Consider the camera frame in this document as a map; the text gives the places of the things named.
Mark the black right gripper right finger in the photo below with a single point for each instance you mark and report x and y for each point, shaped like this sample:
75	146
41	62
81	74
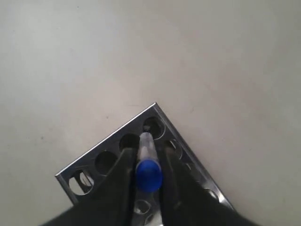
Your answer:
184	202

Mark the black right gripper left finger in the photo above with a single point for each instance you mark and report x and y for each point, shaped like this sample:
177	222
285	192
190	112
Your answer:
111	204

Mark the stainless steel test tube rack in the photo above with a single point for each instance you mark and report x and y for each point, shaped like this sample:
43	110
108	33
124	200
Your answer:
81	178

